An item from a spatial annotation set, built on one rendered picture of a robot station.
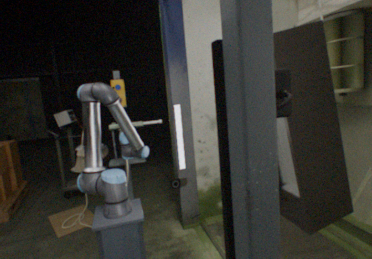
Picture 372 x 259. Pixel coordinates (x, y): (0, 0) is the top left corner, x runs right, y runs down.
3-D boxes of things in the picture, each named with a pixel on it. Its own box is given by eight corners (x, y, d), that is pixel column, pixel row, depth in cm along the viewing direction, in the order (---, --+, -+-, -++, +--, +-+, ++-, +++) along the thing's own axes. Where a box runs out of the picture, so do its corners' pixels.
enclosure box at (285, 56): (288, 181, 208) (258, 43, 186) (354, 212, 151) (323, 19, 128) (254, 196, 200) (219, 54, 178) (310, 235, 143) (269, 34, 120)
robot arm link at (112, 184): (118, 203, 144) (114, 176, 142) (97, 200, 151) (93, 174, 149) (133, 193, 158) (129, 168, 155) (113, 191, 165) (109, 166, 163)
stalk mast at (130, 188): (137, 226, 254) (119, 71, 233) (138, 229, 249) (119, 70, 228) (132, 227, 253) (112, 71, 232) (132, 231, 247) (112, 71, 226)
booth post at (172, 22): (179, 221, 257) (158, -1, 228) (195, 218, 262) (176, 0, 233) (183, 230, 240) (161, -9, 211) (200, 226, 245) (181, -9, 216)
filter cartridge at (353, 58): (368, 99, 237) (370, 11, 225) (362, 103, 211) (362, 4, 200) (327, 100, 262) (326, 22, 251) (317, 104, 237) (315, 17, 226)
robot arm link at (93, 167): (95, 199, 150) (89, 81, 149) (76, 196, 158) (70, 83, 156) (112, 192, 164) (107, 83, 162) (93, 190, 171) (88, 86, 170)
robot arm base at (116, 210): (102, 221, 144) (100, 206, 142) (103, 208, 162) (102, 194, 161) (134, 215, 149) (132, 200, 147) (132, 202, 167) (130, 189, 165)
